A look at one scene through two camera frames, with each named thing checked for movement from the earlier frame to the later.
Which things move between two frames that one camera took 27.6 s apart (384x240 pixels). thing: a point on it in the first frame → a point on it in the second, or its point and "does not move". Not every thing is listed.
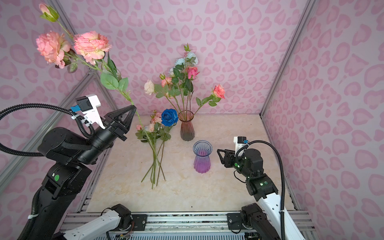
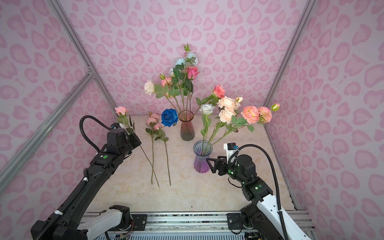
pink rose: (89, 49) → (264, 116)
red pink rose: (218, 93) does not move
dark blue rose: (169, 117) does not move
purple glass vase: (202, 149) does not move
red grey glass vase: (187, 131) does not move
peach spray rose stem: (155, 120) → (229, 106)
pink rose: (52, 46) → (251, 114)
